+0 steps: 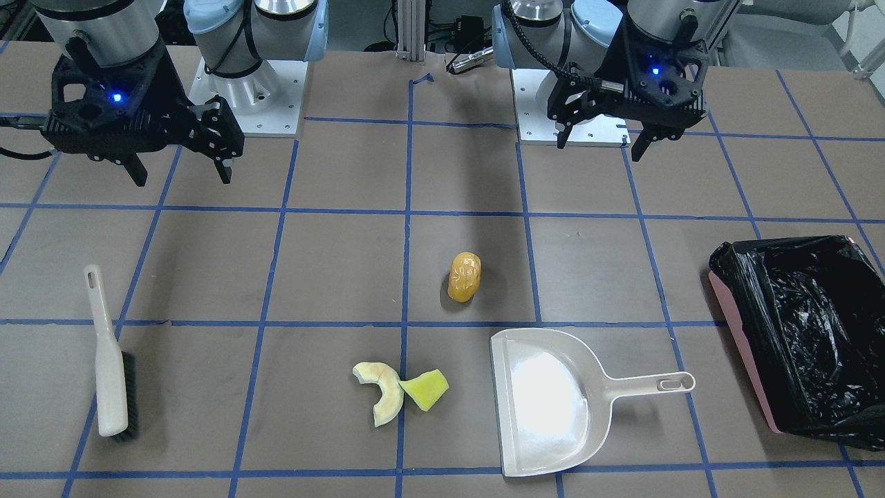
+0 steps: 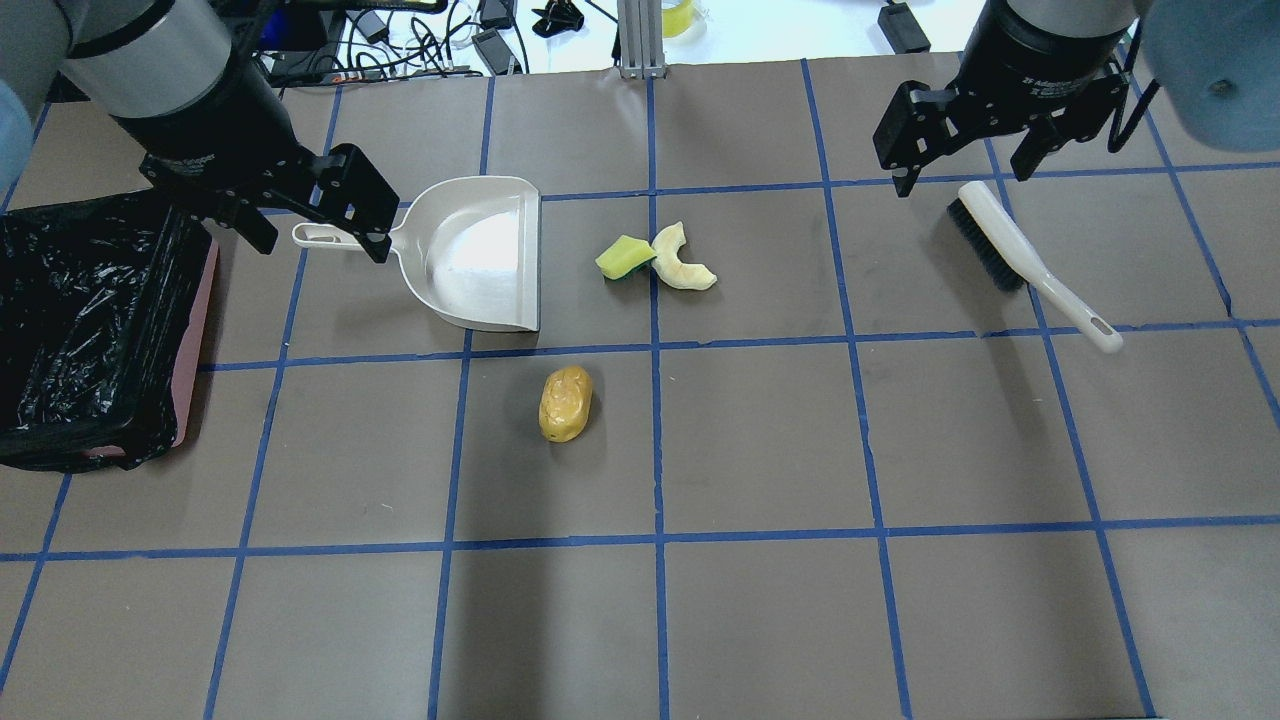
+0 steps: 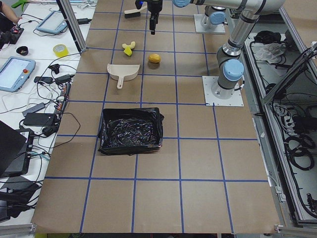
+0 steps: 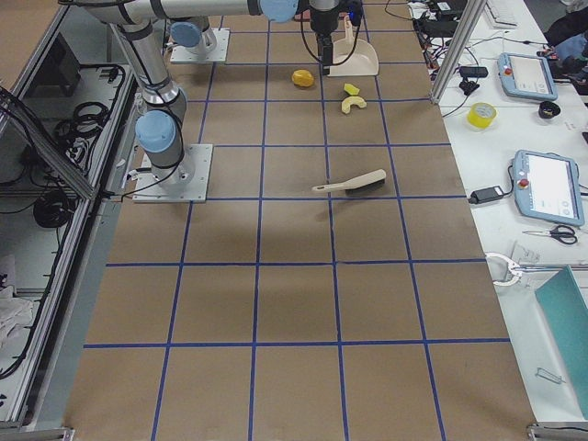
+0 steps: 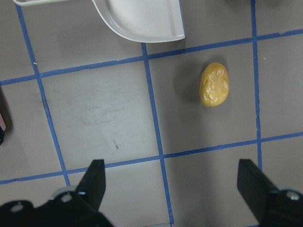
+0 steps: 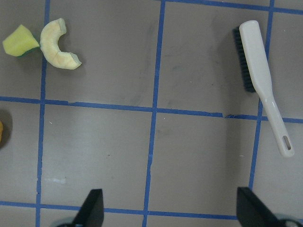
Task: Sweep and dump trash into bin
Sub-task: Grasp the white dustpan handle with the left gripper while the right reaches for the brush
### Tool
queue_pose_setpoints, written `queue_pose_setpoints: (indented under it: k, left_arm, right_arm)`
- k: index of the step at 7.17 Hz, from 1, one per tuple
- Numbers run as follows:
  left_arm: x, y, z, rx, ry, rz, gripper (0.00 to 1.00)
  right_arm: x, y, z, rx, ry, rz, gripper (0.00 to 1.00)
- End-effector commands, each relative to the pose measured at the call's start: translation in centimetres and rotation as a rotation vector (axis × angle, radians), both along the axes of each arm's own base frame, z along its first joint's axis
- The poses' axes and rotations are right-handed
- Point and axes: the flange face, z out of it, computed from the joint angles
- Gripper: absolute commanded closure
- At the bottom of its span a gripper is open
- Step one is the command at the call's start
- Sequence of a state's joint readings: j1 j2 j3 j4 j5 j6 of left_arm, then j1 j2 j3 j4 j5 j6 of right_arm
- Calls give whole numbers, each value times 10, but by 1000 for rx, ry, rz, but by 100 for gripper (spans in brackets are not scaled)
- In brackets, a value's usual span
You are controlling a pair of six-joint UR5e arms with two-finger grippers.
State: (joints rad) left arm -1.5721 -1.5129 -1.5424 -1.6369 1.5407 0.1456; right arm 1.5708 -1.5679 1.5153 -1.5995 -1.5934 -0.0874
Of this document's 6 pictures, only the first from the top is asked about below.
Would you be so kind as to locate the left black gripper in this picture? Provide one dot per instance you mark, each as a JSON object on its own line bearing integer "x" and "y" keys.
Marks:
{"x": 606, "y": 67}

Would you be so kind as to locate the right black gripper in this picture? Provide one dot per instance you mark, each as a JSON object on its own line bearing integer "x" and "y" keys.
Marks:
{"x": 177, "y": 97}

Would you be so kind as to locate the beige hand brush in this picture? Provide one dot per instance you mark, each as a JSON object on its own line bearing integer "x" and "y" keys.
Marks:
{"x": 115, "y": 370}

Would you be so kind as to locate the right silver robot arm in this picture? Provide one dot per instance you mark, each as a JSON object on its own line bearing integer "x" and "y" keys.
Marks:
{"x": 234, "y": 37}

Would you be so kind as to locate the pink bin with black bag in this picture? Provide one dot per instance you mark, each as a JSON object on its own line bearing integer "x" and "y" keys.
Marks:
{"x": 806, "y": 314}

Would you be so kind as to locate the yellow potato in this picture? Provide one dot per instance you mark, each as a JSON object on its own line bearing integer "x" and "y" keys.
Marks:
{"x": 464, "y": 277}

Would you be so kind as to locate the yellow-green peel piece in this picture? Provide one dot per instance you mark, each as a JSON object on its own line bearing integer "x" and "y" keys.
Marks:
{"x": 426, "y": 389}

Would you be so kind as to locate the pale curved peel piece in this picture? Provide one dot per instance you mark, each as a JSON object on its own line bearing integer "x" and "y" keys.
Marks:
{"x": 389, "y": 405}

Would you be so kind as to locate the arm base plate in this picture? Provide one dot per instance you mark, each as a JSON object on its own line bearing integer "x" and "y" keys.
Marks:
{"x": 269, "y": 104}
{"x": 531, "y": 90}

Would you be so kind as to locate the aluminium frame post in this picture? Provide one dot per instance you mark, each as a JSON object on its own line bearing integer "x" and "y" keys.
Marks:
{"x": 411, "y": 30}

